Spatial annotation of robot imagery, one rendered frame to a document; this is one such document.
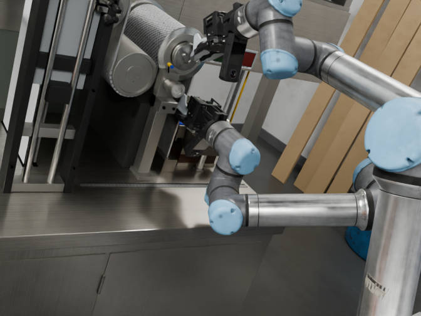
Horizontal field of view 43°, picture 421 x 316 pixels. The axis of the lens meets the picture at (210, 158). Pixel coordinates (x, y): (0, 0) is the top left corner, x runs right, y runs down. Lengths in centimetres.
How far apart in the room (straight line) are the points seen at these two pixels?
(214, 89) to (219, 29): 316
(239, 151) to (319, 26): 100
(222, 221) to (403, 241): 44
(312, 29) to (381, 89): 107
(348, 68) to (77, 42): 57
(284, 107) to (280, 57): 367
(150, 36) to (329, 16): 90
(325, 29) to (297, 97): 256
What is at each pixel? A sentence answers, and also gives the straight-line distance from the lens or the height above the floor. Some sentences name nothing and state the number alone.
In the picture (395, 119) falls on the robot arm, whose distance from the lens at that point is 86.
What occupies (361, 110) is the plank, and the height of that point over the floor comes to 77.
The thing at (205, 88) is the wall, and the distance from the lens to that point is 437.
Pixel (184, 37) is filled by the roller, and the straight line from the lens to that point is 141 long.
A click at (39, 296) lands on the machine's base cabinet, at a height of 70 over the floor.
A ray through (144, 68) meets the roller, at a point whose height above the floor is 120.
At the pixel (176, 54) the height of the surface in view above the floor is 125.
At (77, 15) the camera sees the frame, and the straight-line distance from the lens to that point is 118.
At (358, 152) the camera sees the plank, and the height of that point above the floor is 51.
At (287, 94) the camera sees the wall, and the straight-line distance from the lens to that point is 477.
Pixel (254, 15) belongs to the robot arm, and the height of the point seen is 143.
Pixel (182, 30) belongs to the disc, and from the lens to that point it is 140.
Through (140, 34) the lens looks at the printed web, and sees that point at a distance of 152.
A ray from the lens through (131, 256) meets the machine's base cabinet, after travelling 134.
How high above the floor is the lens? 157
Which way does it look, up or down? 23 degrees down
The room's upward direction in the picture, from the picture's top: 20 degrees clockwise
